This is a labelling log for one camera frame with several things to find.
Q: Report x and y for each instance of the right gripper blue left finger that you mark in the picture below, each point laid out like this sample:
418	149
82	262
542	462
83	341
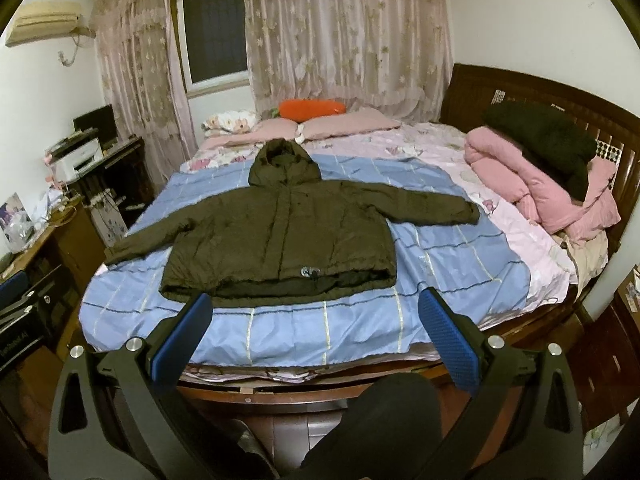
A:
117	414

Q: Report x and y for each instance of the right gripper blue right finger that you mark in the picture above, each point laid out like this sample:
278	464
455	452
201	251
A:
544	437

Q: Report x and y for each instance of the dark olive hooded puffer jacket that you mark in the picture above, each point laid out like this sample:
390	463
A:
289	236

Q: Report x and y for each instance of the dark trousered leg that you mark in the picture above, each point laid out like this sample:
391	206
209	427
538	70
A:
389	432

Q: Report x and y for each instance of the brown wooden side cabinet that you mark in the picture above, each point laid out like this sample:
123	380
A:
59	263

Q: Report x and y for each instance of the blue plaid bed sheet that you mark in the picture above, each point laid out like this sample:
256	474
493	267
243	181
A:
472	267

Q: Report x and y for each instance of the white floral small cabinet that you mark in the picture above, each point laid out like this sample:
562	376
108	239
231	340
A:
107	219

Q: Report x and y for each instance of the clear plastic bag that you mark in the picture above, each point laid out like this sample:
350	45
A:
18	230

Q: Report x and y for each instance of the pink folded quilt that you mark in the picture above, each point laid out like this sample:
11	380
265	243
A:
502	167

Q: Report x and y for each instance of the white printer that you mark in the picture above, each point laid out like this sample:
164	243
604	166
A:
73	155

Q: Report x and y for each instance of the black fluffy garment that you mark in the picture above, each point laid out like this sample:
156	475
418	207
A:
550	140

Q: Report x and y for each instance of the black computer monitor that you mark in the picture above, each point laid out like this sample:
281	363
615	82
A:
102	119

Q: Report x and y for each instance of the floral print pillow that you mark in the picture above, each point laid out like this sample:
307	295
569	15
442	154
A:
231	122

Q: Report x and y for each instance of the left pink pillow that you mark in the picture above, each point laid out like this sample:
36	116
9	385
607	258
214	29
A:
265	130

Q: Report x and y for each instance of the pink pillow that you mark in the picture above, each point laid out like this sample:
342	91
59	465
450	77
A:
265	130
365	120

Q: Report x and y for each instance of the right pink pillow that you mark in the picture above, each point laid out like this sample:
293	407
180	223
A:
365	120

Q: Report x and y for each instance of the orange carrot plush toy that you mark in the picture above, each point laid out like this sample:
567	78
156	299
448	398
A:
301	110

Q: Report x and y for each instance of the left pink lace curtain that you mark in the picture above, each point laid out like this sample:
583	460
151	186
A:
142	80

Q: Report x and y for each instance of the pink lace curtain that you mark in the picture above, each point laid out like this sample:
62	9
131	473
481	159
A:
392	55
142	80

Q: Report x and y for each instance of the right pink lace curtain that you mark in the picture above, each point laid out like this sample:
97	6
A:
392	55

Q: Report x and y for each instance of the dark window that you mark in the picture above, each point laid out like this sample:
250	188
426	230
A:
215	38

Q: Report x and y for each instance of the photo frame on cabinet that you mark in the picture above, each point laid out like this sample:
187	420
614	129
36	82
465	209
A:
12	209

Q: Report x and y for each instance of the white wall air conditioner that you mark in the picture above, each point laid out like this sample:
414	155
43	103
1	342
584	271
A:
42	20

